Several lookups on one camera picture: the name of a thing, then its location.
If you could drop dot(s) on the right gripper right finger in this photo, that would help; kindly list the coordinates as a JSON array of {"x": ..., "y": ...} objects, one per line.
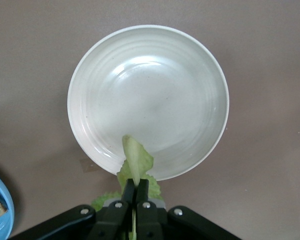
[{"x": 150, "y": 220}]

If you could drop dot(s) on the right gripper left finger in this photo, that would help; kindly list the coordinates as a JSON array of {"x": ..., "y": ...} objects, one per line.
[{"x": 115, "y": 217}]

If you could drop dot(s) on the green lettuce leaf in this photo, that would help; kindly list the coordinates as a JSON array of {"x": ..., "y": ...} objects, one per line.
[{"x": 136, "y": 160}]

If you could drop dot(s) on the blue round plate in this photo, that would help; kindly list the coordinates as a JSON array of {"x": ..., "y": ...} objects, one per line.
[{"x": 8, "y": 215}]

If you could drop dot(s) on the beige round plate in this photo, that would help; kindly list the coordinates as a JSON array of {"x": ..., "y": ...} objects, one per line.
[{"x": 150, "y": 100}]

